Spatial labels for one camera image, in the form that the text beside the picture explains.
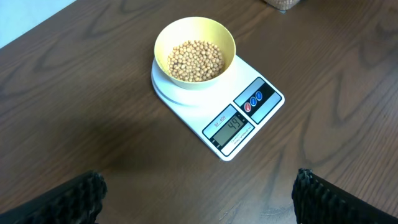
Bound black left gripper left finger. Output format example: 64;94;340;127
1;171;108;224

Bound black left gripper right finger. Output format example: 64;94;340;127
292;168;397;224

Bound white digital kitchen scale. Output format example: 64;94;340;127
151;57;285;161

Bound soybeans in yellow bowl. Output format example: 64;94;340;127
167;40;225;82

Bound yellow bowl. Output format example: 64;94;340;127
154;17;236;90

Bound clear plastic container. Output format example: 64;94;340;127
264;0;300;11

